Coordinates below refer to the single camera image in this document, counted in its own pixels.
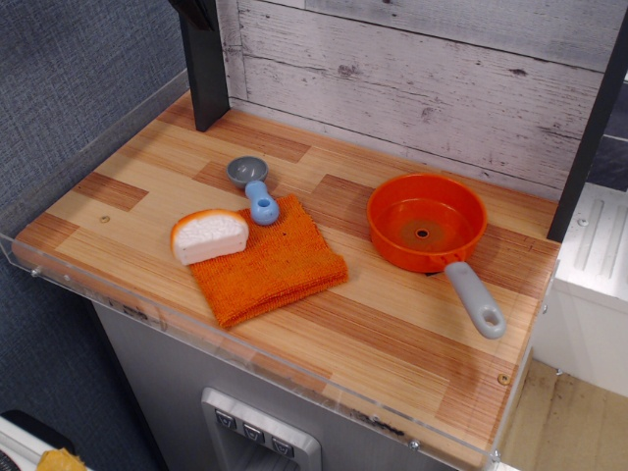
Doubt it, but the grey cabinet with dispenser panel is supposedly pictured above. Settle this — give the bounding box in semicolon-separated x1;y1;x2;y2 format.
95;304;448;470

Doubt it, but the grey and blue scoop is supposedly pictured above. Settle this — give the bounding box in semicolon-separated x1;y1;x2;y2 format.
226;156;280;226

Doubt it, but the orange knitted cloth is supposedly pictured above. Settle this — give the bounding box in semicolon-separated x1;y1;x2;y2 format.
190;194;348;328

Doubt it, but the black left upright post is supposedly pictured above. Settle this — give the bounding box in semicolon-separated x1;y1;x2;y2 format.
169;0;231;131

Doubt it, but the black right upright post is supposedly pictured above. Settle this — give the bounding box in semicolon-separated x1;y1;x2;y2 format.
547;13;627;242

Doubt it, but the yellow object at corner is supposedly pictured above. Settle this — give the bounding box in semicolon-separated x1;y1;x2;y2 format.
35;448;87;471

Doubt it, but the toy cheese wedge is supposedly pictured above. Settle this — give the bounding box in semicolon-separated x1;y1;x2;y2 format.
171;209;249;265

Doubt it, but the black upright post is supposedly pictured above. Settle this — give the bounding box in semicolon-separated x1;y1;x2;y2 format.
547;13;627;242
169;0;231;131

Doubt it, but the orange pan with grey handle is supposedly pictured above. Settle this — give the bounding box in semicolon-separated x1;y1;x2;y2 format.
366;174;506;340

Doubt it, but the clear acrylic guard rail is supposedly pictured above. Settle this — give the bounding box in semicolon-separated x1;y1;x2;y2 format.
1;74;558;470

